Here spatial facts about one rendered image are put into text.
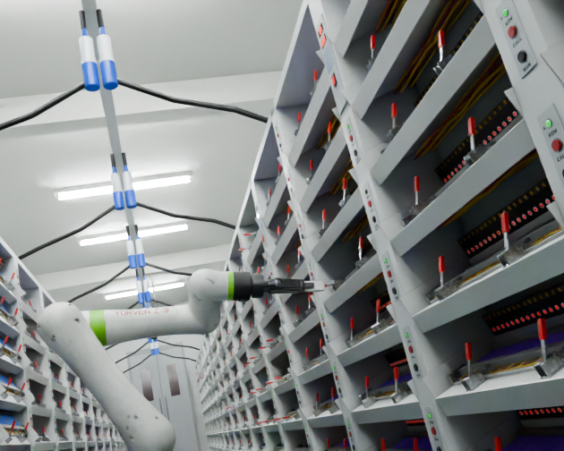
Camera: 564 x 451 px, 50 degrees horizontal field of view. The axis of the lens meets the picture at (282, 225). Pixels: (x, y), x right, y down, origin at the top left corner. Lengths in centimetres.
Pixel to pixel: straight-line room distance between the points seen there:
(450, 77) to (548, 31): 26
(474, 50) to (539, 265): 37
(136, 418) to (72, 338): 28
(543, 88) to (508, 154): 14
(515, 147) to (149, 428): 119
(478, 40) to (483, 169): 21
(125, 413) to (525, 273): 112
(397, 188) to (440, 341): 39
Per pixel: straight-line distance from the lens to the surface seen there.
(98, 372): 176
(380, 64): 144
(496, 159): 107
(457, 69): 115
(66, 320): 177
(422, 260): 151
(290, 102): 238
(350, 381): 212
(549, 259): 100
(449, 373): 145
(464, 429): 148
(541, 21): 97
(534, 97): 97
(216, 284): 189
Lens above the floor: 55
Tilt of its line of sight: 17 degrees up
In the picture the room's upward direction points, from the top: 13 degrees counter-clockwise
